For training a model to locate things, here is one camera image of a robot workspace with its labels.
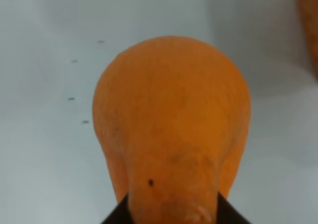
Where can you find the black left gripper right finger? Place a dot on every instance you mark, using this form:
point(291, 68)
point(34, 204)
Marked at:
point(227, 214)

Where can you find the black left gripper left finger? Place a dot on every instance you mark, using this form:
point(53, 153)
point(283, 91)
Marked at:
point(120, 215)

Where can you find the orange with stem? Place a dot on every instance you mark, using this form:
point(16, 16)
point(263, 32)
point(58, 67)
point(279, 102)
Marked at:
point(172, 116)

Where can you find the orange wicker basket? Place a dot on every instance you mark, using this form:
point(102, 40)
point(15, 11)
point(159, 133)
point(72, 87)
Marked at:
point(309, 18)

